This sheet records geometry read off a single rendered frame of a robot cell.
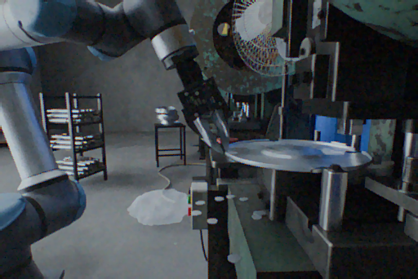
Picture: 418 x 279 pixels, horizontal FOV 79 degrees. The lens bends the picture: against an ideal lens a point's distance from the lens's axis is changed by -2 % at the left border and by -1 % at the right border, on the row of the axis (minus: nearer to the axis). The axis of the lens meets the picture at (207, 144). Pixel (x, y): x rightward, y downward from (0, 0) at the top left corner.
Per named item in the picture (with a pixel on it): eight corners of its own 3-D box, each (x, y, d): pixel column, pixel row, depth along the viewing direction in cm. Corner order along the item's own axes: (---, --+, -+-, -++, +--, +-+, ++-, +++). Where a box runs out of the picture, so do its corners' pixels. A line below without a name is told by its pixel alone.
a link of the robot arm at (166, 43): (154, 46, 51) (190, 29, 51) (164, 68, 52) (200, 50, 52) (148, 38, 44) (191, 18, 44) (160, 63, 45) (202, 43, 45)
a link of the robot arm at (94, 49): (60, 19, 46) (102, -16, 42) (104, 33, 56) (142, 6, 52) (76, 59, 46) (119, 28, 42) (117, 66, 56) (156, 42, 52)
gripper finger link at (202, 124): (213, 165, 49) (192, 121, 48) (211, 157, 55) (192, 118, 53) (228, 157, 49) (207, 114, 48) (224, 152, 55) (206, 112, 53)
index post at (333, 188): (325, 232, 37) (331, 167, 35) (316, 222, 40) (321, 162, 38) (344, 231, 37) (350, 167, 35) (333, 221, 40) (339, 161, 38)
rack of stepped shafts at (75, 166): (81, 193, 244) (72, 92, 227) (46, 188, 258) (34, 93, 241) (110, 180, 284) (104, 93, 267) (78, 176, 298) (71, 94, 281)
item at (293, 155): (220, 142, 68) (220, 139, 68) (326, 141, 69) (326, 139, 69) (232, 173, 40) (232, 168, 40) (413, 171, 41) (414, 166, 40)
